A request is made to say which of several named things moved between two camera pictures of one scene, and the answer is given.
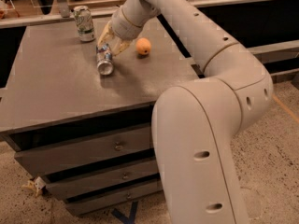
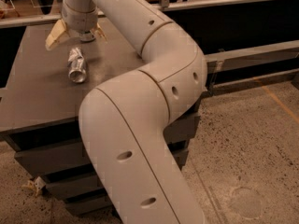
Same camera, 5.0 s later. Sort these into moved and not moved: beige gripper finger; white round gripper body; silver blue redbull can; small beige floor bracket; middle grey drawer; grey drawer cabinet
Moved: white round gripper body; beige gripper finger; silver blue redbull can
Not moved: middle grey drawer; grey drawer cabinet; small beige floor bracket
